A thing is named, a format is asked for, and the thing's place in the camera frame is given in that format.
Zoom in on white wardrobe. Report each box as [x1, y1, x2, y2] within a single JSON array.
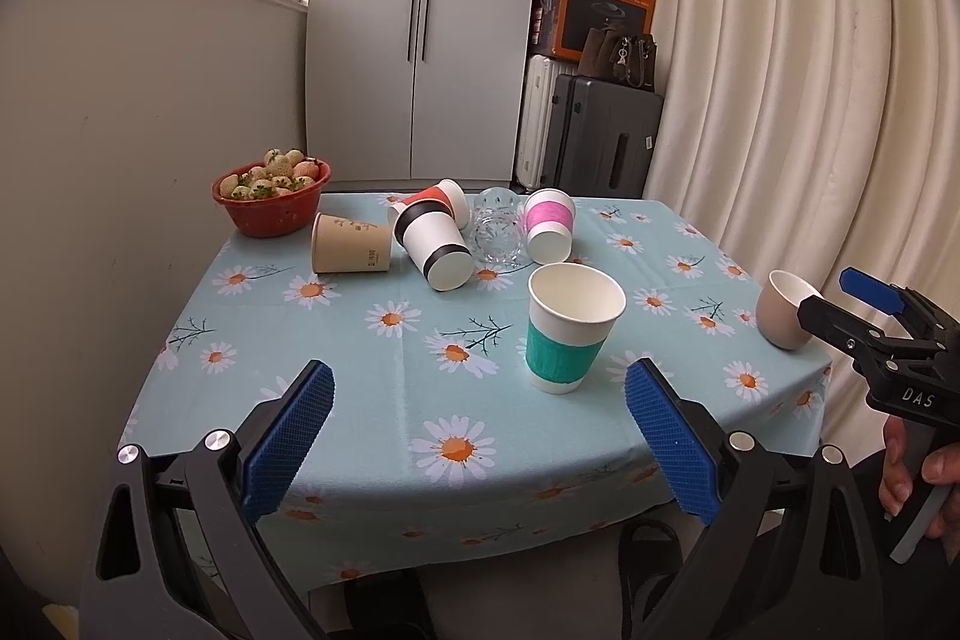
[[303, 0, 546, 193]]

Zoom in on pile of pale strawberries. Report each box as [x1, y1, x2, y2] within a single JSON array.
[[220, 147, 323, 202]]

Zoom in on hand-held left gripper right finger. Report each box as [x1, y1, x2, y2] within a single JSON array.
[[624, 356, 886, 640]]

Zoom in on pink banded paper cup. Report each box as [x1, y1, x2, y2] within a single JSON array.
[[523, 188, 576, 265]]

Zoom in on dark object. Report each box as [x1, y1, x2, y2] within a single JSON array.
[[330, 569, 437, 640]]

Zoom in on teal banded paper cup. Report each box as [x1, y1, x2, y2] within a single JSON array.
[[524, 263, 627, 395]]

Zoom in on black and white paper cup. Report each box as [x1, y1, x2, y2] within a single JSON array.
[[393, 199, 475, 292]]

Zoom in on clear glass cup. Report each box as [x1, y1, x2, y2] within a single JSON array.
[[471, 187, 527, 271]]

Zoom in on cream curtain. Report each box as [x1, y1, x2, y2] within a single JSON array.
[[600, 0, 960, 461]]

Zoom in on black slipper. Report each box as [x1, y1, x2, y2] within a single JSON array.
[[616, 518, 687, 615]]

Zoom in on person's dark pants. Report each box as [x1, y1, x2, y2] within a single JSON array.
[[847, 445, 960, 640]]

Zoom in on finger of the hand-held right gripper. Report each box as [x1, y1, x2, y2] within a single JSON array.
[[796, 293, 890, 360], [838, 267, 960, 348]]

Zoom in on red colander bowl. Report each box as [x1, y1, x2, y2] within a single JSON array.
[[211, 158, 332, 238]]

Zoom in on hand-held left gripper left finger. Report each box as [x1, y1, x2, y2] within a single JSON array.
[[76, 359, 337, 640]]

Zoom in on beige ceramic cup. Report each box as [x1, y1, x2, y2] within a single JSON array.
[[755, 269, 824, 351]]

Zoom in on white suitcase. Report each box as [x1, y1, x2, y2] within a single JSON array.
[[513, 53, 580, 191]]

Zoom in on grey suitcase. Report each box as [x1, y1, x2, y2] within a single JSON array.
[[540, 74, 665, 200]]

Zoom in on beige paper cup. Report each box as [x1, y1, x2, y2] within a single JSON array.
[[310, 212, 394, 274]]

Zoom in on brown handbag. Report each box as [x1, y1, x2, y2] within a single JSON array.
[[576, 26, 659, 92]]

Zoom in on person's right hand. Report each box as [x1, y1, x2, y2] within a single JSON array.
[[877, 416, 960, 540]]

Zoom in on red paper cup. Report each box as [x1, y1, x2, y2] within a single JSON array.
[[387, 179, 471, 230]]

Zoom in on daisy print blue tablecloth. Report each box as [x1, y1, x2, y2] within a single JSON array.
[[116, 190, 833, 592]]

